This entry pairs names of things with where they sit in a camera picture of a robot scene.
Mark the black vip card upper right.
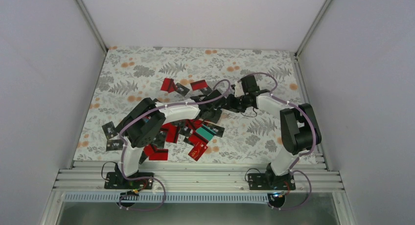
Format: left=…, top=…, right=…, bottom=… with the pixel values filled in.
left=209, top=123, right=225, bottom=137

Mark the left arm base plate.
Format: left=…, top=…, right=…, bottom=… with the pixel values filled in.
left=103, top=172, right=153, bottom=190

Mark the red card top left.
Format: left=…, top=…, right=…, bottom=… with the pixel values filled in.
left=161, top=78, right=177, bottom=93

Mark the red card top right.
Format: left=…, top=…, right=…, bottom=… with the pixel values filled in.
left=190, top=80, right=208, bottom=90

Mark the black vip card top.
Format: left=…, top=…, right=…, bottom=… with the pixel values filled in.
left=175, top=83, right=190, bottom=96

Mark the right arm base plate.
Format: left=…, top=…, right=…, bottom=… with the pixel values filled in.
left=247, top=173, right=296, bottom=191

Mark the black vip card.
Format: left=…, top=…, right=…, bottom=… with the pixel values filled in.
left=101, top=121, right=118, bottom=140
left=209, top=123, right=225, bottom=137
left=106, top=139, right=124, bottom=152
left=175, top=83, right=190, bottom=96

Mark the teal card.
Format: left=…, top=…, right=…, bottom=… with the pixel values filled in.
left=195, top=125, right=216, bottom=142

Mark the black vip card left lower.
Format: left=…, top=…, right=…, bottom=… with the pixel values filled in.
left=106, top=139, right=124, bottom=152

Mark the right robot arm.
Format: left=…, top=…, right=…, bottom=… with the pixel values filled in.
left=227, top=74, right=322, bottom=189

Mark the aluminium rail frame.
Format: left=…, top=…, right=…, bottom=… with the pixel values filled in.
left=41, top=157, right=355, bottom=225

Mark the black vip card far left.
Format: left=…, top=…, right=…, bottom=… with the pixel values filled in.
left=101, top=121, right=118, bottom=140

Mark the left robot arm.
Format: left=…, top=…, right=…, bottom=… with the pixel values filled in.
left=113, top=90, right=227, bottom=188

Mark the red card bottom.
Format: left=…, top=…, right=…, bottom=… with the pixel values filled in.
left=148, top=152, right=168, bottom=161

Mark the floral table mat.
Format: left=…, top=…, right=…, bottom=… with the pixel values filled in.
left=73, top=45, right=320, bottom=166

